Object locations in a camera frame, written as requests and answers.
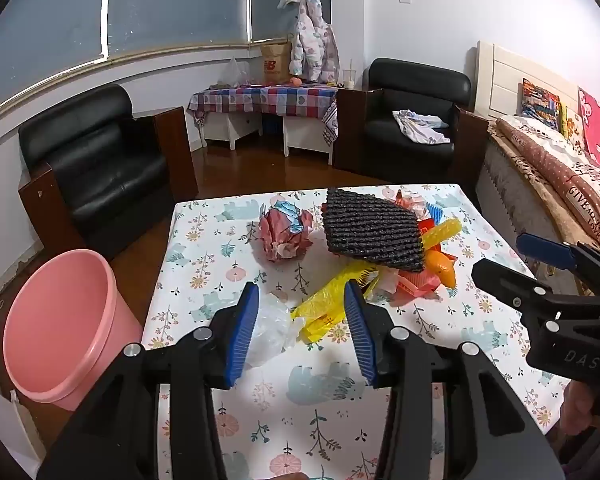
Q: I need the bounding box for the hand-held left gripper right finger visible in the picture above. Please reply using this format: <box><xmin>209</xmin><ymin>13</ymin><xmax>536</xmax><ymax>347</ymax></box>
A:
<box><xmin>343</xmin><ymin>280</ymin><xmax>566</xmax><ymax>480</ymax></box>

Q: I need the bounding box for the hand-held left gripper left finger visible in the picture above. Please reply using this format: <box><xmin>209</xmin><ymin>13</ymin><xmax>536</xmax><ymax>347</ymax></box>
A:
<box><xmin>37</xmin><ymin>281</ymin><xmax>261</xmax><ymax>480</ymax></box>

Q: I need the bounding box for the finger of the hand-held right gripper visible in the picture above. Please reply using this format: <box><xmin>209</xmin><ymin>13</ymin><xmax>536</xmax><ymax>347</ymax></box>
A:
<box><xmin>516</xmin><ymin>232</ymin><xmax>600</xmax><ymax>301</ymax></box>
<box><xmin>471</xmin><ymin>258</ymin><xmax>600</xmax><ymax>328</ymax></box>

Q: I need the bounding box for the clear plastic bag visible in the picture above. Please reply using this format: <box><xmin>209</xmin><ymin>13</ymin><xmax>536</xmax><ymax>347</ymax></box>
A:
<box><xmin>245</xmin><ymin>292</ymin><xmax>306</xmax><ymax>368</ymax></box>
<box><xmin>220</xmin><ymin>57</ymin><xmax>251</xmax><ymax>87</ymax></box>

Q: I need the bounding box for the yellow plastic bag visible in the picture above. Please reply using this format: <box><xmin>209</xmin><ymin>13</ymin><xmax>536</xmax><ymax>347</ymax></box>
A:
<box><xmin>290</xmin><ymin>260</ymin><xmax>381</xmax><ymax>343</ymax></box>

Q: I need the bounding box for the orange plastic wrapper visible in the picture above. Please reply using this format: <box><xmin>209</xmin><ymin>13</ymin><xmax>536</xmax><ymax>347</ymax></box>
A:
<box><xmin>422</xmin><ymin>249</ymin><xmax>458</xmax><ymax>290</ymax></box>

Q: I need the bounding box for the yellow foam net tube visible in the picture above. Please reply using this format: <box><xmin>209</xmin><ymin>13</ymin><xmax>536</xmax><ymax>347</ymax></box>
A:
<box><xmin>420</xmin><ymin>217</ymin><xmax>463</xmax><ymax>251</ymax></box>

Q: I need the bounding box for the black foam mesh pad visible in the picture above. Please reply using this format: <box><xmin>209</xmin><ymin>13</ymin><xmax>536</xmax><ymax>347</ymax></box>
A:
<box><xmin>321</xmin><ymin>187</ymin><xmax>427</xmax><ymax>273</ymax></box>

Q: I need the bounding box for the pink paper wrapper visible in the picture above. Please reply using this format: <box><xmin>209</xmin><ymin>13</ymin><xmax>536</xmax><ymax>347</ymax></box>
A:
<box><xmin>258</xmin><ymin>200</ymin><xmax>315</xmax><ymax>265</ymax></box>

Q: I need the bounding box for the white printed plastic bag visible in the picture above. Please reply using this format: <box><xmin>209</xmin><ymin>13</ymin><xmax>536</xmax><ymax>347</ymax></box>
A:
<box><xmin>392</xmin><ymin>187</ymin><xmax>433</xmax><ymax>221</ymax></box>

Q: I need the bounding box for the pink plastic bucket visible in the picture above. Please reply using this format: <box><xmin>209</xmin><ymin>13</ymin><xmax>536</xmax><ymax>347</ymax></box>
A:
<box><xmin>2</xmin><ymin>249</ymin><xmax>143</xmax><ymax>411</ymax></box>

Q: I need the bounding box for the person's right hand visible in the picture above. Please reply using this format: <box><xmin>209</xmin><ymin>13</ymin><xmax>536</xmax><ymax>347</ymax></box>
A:
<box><xmin>560</xmin><ymin>381</ymin><xmax>600</xmax><ymax>437</ymax></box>

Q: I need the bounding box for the floral tablecloth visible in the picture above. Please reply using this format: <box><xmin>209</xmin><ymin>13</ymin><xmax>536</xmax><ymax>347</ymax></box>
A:
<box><xmin>147</xmin><ymin>183</ymin><xmax>576</xmax><ymax>480</ymax></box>

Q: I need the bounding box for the orange printed pillow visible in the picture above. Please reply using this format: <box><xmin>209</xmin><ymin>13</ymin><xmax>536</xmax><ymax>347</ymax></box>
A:
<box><xmin>560</xmin><ymin>102</ymin><xmax>586</xmax><ymax>141</ymax></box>

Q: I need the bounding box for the colourful printed pillow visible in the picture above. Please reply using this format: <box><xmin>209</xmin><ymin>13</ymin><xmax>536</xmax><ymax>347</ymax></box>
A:
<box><xmin>522</xmin><ymin>78</ymin><xmax>562</xmax><ymax>123</ymax></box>

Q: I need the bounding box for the white printed cloth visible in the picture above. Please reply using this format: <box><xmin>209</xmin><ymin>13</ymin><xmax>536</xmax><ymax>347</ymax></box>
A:
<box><xmin>392</xmin><ymin>109</ymin><xmax>452</xmax><ymax>145</ymax></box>

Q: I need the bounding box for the cream bed headboard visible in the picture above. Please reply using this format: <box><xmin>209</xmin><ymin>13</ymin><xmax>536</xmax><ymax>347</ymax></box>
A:
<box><xmin>475</xmin><ymin>40</ymin><xmax>581</xmax><ymax>121</ymax></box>

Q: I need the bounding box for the black leather armchair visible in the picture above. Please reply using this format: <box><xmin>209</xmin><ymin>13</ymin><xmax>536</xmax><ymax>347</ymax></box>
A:
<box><xmin>17</xmin><ymin>84</ymin><xmax>199</xmax><ymax>261</ymax></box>
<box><xmin>332</xmin><ymin>57</ymin><xmax>490</xmax><ymax>186</ymax></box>

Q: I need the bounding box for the white desk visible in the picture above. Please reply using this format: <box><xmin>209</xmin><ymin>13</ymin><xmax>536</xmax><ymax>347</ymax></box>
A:
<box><xmin>200</xmin><ymin>110</ymin><xmax>336</xmax><ymax>165</ymax></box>

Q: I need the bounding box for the checked tablecloth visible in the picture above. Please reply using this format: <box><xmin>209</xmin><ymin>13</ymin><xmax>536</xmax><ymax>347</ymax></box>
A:
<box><xmin>187</xmin><ymin>84</ymin><xmax>342</xmax><ymax>141</ymax></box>

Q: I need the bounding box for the brown paper bag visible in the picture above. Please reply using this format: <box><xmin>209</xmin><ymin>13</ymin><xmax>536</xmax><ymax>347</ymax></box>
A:
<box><xmin>260</xmin><ymin>40</ymin><xmax>295</xmax><ymax>85</ymax></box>

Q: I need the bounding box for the grey roller blind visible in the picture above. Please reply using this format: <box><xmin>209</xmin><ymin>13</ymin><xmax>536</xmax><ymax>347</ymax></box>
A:
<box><xmin>250</xmin><ymin>0</ymin><xmax>301</xmax><ymax>41</ymax></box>
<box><xmin>102</xmin><ymin>0</ymin><xmax>253</xmax><ymax>56</ymax></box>

